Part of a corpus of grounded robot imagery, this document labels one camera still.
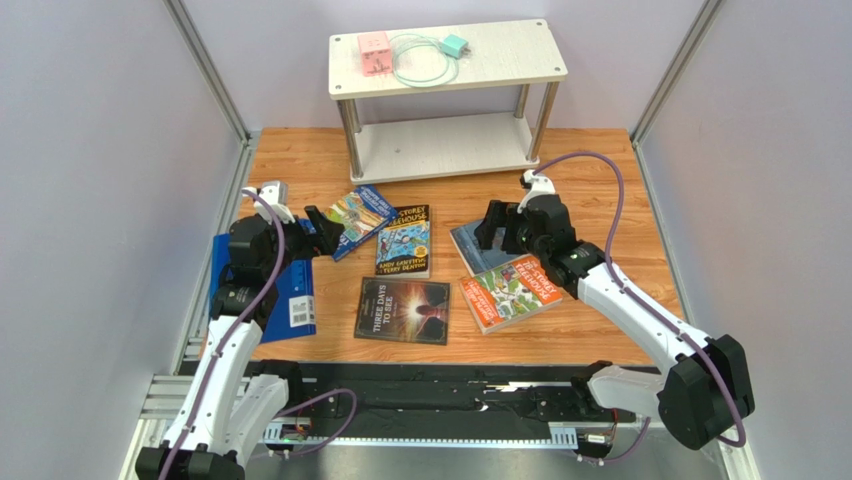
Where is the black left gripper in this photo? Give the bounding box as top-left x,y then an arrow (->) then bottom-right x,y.
262,205 -> 343,280

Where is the orange treehouse book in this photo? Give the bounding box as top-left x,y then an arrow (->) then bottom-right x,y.
461,255 -> 563,335

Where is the light blue treehouse book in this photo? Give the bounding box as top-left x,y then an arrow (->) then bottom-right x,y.
374,204 -> 432,279

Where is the dark three days book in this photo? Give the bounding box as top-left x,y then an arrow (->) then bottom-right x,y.
354,278 -> 451,345

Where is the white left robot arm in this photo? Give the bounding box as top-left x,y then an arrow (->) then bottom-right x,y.
134,205 -> 345,479

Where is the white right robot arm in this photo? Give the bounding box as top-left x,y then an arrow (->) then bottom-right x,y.
474,194 -> 755,450

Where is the dark nineteen eighty-four book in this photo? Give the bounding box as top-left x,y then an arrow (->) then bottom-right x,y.
450,220 -> 518,276

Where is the blue 91-storey treehouse book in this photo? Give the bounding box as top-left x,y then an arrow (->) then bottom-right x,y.
324,185 -> 398,262

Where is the blue clip file folder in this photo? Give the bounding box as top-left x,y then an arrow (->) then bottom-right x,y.
208,233 -> 317,344

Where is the white two-tier shelf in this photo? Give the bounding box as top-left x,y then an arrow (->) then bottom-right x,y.
328,19 -> 568,185

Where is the pink power cube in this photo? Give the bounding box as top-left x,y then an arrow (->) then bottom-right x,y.
357,31 -> 394,77

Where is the mint green charger plug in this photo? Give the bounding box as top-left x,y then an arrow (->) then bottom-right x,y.
439,34 -> 469,60

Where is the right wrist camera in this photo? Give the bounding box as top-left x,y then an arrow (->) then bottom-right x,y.
517,169 -> 556,213

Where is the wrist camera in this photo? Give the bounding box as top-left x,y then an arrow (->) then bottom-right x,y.
517,169 -> 556,213
254,180 -> 296,224

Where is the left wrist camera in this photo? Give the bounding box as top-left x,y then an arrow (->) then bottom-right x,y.
254,180 -> 296,224

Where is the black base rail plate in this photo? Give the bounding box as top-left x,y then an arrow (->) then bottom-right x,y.
289,362 -> 637,441

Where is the mint green charging cable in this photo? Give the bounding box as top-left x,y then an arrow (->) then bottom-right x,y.
388,33 -> 461,89

